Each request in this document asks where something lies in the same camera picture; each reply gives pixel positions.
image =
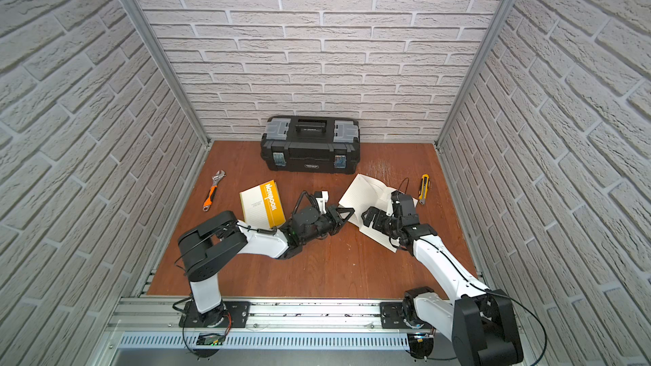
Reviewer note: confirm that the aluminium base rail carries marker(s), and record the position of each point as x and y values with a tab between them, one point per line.
273	323

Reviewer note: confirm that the yellow utility knife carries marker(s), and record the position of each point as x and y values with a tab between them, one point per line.
425	184

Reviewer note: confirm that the right aluminium corner post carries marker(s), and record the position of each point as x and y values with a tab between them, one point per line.
486	46

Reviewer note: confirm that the left aluminium corner post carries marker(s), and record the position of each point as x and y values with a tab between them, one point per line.
152	44

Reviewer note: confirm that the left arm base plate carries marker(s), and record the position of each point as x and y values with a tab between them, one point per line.
230	313

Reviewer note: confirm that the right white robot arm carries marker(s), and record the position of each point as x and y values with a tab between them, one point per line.
478	321

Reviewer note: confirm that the aluminium corner post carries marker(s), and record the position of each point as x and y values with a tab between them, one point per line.
152	44
486	46

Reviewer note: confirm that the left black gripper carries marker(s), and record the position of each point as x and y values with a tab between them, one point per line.
335	219

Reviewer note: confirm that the orange handled adjustable wrench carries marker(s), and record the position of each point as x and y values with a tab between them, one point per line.
208	202

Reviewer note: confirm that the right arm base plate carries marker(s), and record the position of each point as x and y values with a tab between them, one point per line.
392	317

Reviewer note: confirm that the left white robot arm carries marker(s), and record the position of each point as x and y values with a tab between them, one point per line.
208	248

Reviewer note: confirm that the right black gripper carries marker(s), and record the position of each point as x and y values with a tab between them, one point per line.
373	211

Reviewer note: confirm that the black plastic toolbox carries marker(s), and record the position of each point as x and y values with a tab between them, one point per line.
311	144

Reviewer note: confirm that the open white lined notebook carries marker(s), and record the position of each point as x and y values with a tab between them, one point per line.
365	192

